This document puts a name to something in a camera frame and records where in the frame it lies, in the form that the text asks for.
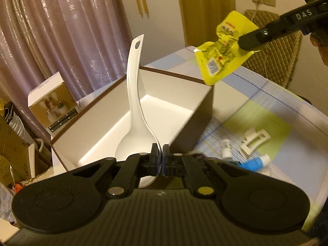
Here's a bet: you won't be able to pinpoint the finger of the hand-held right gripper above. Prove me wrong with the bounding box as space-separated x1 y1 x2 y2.
238 17 285 52

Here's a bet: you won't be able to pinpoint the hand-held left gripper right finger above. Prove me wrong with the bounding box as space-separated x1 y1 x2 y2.
163 144 257 198

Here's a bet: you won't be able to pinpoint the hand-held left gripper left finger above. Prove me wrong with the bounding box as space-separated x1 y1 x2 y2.
73 143 161 198

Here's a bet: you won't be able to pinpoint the yellow snack packet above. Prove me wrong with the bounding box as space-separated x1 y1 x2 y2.
194 10 260 86

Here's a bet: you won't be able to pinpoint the brown box with white inside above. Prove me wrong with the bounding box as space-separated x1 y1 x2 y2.
51 66 214 173

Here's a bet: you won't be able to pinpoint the white plastic rice spoon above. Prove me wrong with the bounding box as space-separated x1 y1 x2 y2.
114 34 161 188

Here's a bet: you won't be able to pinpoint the person's right hand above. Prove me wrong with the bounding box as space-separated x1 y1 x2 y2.
309 31 328 66

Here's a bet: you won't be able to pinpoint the wicker chair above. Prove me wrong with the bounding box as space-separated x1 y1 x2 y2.
241 9 303 89

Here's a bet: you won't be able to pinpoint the wooden door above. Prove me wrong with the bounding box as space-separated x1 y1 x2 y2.
175 0 236 48

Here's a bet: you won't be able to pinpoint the small white bottle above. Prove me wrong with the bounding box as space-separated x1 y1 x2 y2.
221 139 232 159

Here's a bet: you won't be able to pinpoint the checkered tablecloth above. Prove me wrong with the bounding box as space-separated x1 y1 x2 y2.
142 46 328 227

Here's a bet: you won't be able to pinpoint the blue tube with white cap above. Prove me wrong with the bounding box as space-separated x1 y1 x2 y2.
238 154 270 171

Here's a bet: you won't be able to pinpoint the white hair clip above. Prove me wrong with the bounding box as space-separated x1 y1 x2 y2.
240 129 270 157

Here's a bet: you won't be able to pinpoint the gold and white product box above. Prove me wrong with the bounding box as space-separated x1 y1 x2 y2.
27 72 83 138

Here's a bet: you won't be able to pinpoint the cardboard box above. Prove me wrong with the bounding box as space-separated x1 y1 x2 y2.
0 116 35 186

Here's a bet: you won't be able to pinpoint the purple curtain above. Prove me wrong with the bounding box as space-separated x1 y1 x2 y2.
0 0 134 140

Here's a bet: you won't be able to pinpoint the white cable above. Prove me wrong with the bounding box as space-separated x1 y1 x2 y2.
250 1 260 23

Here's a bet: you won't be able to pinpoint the wooden strips on wall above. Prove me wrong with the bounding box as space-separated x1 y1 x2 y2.
132 0 150 19

